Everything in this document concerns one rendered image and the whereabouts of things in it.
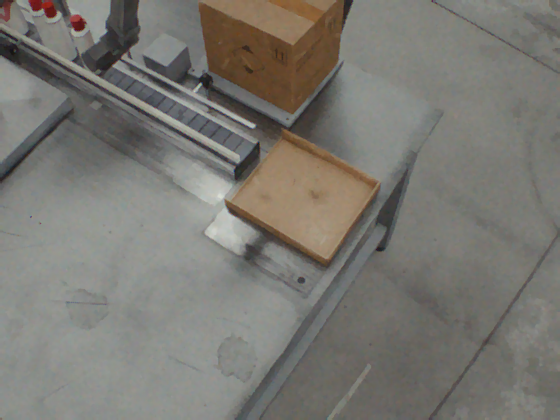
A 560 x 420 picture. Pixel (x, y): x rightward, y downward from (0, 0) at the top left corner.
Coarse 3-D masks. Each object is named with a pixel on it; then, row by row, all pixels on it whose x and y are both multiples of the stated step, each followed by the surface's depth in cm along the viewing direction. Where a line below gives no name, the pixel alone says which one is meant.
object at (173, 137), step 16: (48, 64) 171; (64, 80) 173; (80, 80) 167; (144, 80) 166; (128, 112) 163; (160, 128) 158; (176, 144) 159; (192, 144) 155; (208, 160) 155; (224, 160) 152
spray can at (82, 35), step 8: (72, 16) 151; (80, 16) 151; (72, 24) 151; (80, 24) 152; (72, 32) 154; (80, 32) 153; (88, 32) 155; (80, 40) 155; (88, 40) 156; (80, 48) 157; (80, 56) 161; (96, 72) 166
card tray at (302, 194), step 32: (288, 160) 157; (320, 160) 157; (256, 192) 152; (288, 192) 152; (320, 192) 152; (352, 192) 152; (256, 224) 148; (288, 224) 148; (320, 224) 148; (352, 224) 145; (320, 256) 140
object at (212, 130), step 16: (0, 32) 178; (32, 32) 177; (32, 48) 174; (80, 64) 170; (112, 80) 166; (128, 80) 166; (112, 96) 164; (144, 96) 163; (160, 96) 163; (144, 112) 160; (176, 112) 160; (192, 112) 160; (192, 128) 157; (208, 128) 157; (224, 128) 157; (224, 144) 154; (240, 144) 154; (256, 144) 154; (240, 160) 152
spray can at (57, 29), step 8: (48, 8) 153; (48, 16) 156; (56, 16) 157; (48, 24) 157; (56, 24) 157; (64, 24) 160; (56, 32) 160; (64, 32) 161; (56, 40) 162; (64, 40) 163; (64, 48) 165; (72, 48) 168; (64, 56) 168; (72, 56) 169
